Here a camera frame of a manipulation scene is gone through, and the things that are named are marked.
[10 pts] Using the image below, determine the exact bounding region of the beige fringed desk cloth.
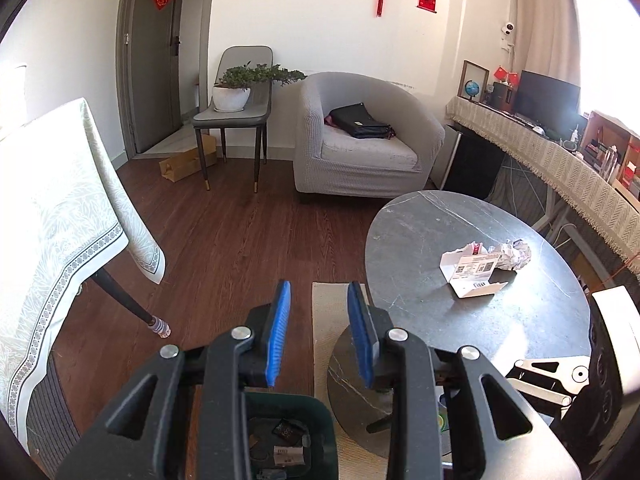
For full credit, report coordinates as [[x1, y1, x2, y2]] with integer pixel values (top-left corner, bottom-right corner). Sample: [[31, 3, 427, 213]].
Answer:
[[446, 96, 639, 274]]

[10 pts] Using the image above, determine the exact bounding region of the wooden picture frame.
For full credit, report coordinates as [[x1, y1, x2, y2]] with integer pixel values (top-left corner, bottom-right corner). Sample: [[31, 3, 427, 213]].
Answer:
[[457, 60, 489, 103]]

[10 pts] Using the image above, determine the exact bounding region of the black table leg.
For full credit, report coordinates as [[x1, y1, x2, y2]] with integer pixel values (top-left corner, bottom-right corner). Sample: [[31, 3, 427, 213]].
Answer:
[[91, 268, 171, 339]]

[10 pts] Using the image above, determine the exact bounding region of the round dark marble table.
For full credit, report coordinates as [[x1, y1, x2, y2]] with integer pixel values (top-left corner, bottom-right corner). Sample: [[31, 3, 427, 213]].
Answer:
[[326, 188, 592, 458]]

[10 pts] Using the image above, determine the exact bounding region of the potted green plant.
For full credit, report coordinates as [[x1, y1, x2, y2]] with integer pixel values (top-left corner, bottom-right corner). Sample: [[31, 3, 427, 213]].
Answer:
[[212, 62, 306, 113]]

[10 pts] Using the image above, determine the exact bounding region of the grey door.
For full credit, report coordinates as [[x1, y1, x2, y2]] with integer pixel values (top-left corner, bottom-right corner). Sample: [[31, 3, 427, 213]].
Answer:
[[115, 0, 182, 158]]

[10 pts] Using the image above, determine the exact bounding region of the cardboard box on floor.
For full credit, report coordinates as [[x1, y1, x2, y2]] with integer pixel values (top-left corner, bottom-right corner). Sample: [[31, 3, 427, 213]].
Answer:
[[160, 134, 217, 182]]

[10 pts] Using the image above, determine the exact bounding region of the grey tub armchair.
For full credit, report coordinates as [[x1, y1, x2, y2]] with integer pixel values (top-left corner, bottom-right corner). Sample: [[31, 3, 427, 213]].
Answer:
[[293, 72, 445, 198]]

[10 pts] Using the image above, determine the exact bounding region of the white paper ball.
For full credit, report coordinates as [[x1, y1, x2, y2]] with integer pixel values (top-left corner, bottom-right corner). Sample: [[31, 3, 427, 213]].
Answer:
[[489, 240, 532, 272]]

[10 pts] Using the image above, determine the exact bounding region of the patterned white tablecloth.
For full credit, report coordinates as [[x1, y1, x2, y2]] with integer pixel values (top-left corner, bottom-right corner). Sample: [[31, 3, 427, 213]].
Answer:
[[1, 99, 166, 445]]

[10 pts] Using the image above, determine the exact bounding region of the white security camera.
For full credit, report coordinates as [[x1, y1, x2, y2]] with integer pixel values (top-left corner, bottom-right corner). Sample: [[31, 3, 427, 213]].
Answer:
[[502, 22, 515, 36]]

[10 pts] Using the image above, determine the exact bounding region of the black computer monitor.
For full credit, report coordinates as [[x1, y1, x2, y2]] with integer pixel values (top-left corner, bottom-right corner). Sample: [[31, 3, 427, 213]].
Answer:
[[512, 70, 580, 139]]

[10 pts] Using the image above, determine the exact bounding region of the grey dining chair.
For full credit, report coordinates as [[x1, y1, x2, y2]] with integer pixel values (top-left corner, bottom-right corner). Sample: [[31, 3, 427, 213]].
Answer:
[[192, 46, 273, 193]]

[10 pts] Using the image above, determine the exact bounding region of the dark green trash bin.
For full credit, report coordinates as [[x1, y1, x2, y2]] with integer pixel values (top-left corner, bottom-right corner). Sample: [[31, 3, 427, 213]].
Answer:
[[245, 391, 338, 480]]

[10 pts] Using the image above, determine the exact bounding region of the white cardboard box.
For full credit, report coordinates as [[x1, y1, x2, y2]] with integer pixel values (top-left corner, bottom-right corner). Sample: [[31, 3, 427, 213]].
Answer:
[[439, 242, 514, 299]]

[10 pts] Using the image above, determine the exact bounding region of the grey striped floor mat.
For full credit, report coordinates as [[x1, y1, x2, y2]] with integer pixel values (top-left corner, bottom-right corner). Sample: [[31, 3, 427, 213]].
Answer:
[[26, 353, 80, 479]]

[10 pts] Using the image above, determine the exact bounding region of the black bag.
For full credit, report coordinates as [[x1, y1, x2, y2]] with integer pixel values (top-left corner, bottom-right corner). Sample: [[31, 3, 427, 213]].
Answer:
[[324, 103, 395, 139]]

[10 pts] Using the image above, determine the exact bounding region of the small blue globe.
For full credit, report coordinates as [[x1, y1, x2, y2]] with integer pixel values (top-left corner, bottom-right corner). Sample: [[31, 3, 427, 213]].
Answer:
[[463, 79, 482, 102]]

